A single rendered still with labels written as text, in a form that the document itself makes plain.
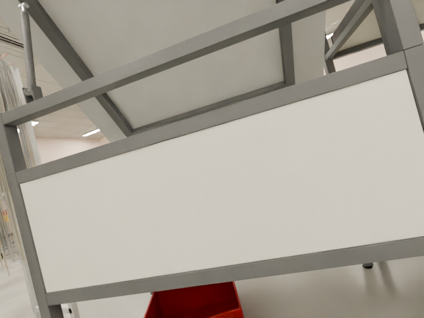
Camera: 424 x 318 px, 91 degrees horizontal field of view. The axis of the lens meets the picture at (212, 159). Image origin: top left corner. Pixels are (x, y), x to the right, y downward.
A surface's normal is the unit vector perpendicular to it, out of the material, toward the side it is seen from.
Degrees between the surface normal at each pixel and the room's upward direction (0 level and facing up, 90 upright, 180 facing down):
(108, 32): 133
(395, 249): 90
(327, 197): 90
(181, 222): 90
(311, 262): 90
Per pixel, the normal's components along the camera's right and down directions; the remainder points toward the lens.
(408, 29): -0.20, 0.04
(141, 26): 0.03, 0.69
